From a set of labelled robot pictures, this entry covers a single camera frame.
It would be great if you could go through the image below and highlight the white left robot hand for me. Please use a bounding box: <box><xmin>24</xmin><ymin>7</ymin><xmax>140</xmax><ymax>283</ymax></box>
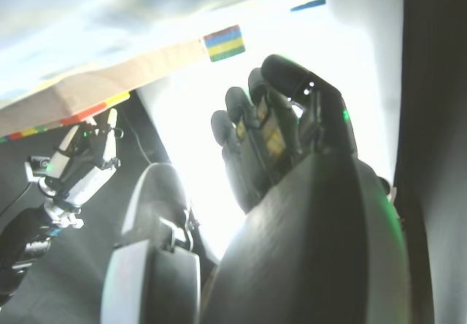
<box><xmin>101</xmin><ymin>53</ymin><xmax>412</xmax><ymax>324</ymax></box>

